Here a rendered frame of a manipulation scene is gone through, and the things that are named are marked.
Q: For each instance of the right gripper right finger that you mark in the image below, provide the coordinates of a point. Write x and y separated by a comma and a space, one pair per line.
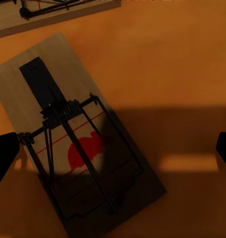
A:
221, 145

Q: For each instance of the mousetrap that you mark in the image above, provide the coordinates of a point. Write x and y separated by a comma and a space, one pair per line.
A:
89, 166
17, 16

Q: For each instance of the cabinet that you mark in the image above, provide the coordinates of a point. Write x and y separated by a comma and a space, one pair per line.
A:
161, 66

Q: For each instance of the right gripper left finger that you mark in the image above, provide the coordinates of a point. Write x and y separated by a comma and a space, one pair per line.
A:
9, 148

